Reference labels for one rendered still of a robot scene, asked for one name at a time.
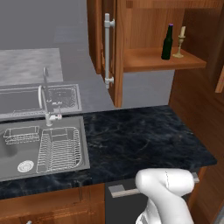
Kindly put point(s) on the cream candle in brass holder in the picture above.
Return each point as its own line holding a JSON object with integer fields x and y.
{"x": 180, "y": 42}

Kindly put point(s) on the wooden tall side cabinet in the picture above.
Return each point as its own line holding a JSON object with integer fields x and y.
{"x": 204, "y": 116}

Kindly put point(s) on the wooden base cabinet door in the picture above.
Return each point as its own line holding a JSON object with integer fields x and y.
{"x": 52, "y": 207}

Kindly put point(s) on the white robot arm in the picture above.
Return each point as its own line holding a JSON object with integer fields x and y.
{"x": 166, "y": 189}

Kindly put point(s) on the wooden wall cabinet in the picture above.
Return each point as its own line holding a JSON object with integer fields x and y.
{"x": 163, "y": 35}

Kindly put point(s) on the silver sink tap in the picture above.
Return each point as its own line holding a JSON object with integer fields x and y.
{"x": 46, "y": 105}

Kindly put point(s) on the dark green beer bottle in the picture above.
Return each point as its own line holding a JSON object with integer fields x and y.
{"x": 167, "y": 43}

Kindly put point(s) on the dark dishwasher front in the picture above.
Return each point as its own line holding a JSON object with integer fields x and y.
{"x": 125, "y": 208}

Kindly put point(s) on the stainless steel sink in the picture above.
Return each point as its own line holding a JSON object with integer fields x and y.
{"x": 17, "y": 157}

